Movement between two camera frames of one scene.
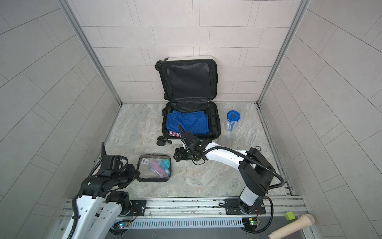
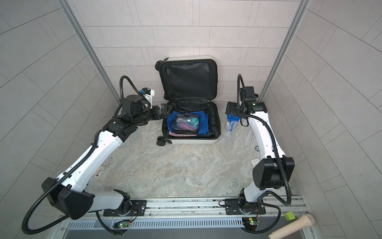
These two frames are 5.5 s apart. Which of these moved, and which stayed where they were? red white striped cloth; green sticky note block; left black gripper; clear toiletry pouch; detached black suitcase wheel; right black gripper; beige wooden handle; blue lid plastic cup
Moved: left black gripper; right black gripper; clear toiletry pouch
Stayed: beige wooden handle; green sticky note block; blue lid plastic cup; detached black suitcase wheel; red white striped cloth
